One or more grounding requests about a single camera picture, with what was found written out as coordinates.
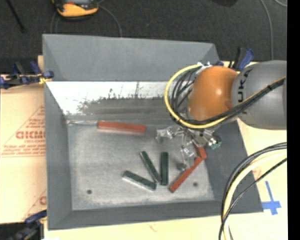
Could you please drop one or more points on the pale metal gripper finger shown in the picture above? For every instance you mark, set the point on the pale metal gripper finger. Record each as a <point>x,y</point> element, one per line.
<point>167,133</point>
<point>187,155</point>

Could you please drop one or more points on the red-brown flat block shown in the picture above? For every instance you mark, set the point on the red-brown flat block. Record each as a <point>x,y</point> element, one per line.
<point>121,127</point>
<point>185,175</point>
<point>202,152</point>

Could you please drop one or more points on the dark green flat block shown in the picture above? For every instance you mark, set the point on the dark green flat block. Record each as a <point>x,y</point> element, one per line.
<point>164,169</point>
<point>150,166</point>
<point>139,180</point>

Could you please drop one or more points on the grey metal bin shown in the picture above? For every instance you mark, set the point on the grey metal bin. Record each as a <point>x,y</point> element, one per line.
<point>102,159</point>

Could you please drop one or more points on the brown cardboard board red print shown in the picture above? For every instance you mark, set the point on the brown cardboard board red print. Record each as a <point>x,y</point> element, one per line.
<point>20,171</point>

